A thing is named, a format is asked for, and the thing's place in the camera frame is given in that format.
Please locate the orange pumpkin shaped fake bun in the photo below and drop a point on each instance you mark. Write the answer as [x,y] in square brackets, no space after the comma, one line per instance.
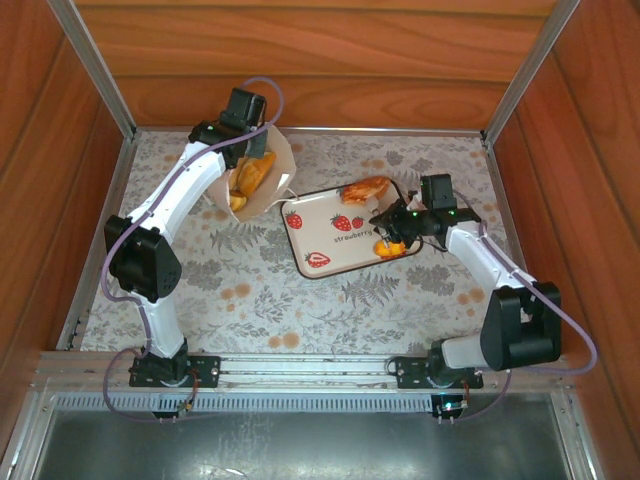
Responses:
[390,250]

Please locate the long golden fake bread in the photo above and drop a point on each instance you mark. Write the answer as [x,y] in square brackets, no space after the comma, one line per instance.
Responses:
[255,172]

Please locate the flaky fake pastry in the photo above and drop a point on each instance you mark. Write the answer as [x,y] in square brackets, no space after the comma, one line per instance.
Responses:
[365,190]

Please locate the white paper bag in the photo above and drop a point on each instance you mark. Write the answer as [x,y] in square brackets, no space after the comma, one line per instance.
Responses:
[275,195]

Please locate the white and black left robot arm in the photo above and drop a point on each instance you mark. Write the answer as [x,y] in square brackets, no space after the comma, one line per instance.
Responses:
[185,185]

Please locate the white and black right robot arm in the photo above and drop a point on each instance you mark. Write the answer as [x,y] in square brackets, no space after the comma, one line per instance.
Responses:
[480,255]

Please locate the small orange fake bread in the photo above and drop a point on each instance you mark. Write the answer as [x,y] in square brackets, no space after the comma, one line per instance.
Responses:
[237,201]

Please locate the strawberry print tray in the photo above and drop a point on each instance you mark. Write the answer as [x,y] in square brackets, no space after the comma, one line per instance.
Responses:
[340,255]

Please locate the floral print tablecloth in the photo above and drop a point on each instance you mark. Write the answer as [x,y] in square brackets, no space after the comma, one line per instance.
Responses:
[250,310]

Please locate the small circuit board green light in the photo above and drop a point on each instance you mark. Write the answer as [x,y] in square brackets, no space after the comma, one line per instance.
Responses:
[450,406]

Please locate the grey metal sheet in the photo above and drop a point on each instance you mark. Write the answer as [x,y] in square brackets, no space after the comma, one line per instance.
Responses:
[300,445]

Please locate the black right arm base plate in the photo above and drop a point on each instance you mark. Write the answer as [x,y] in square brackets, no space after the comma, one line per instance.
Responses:
[410,370]

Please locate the aluminium frame post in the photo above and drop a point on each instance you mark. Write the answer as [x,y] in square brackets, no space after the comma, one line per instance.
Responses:
[92,65]
[530,70]

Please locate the wide aluminium base rail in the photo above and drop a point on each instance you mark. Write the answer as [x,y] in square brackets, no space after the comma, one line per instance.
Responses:
[300,370]

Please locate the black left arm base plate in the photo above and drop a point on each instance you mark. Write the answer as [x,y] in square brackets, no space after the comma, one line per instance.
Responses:
[207,370]

